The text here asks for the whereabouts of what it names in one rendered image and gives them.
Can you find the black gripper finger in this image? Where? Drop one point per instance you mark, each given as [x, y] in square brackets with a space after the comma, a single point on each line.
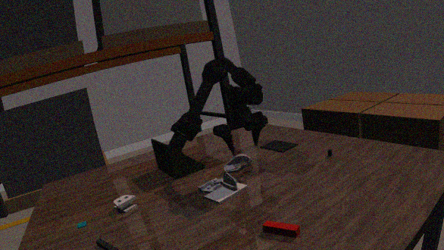
[255, 134]
[229, 142]

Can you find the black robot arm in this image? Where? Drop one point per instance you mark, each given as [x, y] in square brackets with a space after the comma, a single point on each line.
[249, 94]

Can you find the red rectangular block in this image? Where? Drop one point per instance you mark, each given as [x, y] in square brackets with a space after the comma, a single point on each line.
[282, 229]

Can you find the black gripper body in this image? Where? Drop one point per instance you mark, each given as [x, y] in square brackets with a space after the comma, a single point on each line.
[225, 130]

